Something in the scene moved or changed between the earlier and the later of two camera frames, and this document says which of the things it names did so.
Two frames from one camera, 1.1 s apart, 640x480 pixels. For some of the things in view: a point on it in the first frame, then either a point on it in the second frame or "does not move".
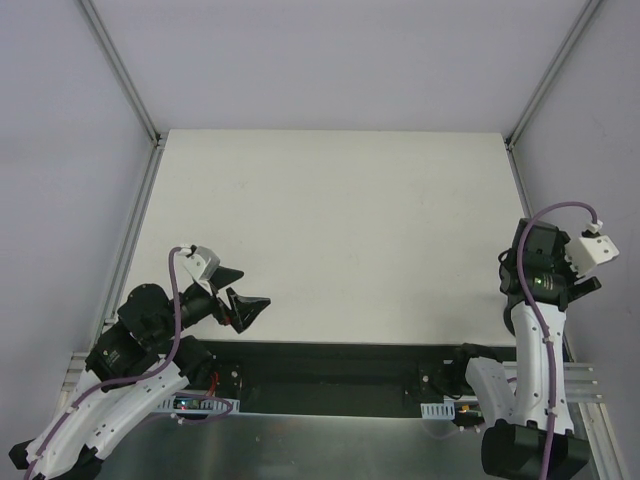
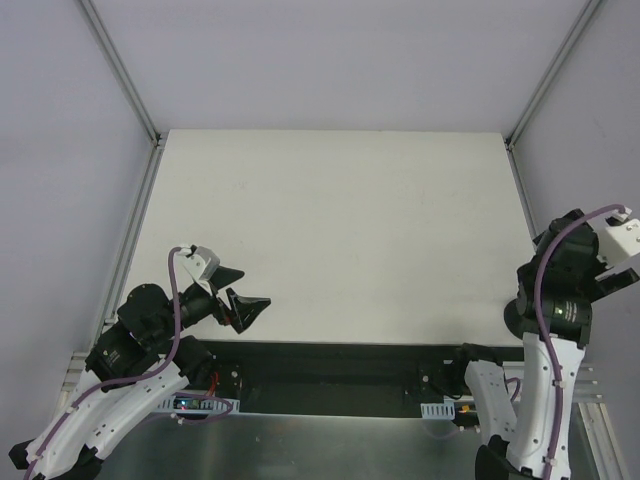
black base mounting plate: (345, 379) does not move
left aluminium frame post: (159, 140) does not move
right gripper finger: (581, 289) -> (608, 283)
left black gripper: (223, 305) does not move
